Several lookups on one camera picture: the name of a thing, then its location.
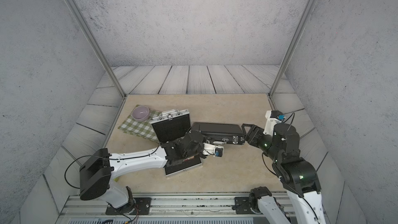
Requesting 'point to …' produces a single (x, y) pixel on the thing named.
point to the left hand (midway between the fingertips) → (214, 139)
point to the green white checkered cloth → (143, 128)
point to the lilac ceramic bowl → (140, 113)
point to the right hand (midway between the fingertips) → (247, 127)
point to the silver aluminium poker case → (172, 125)
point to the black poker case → (228, 132)
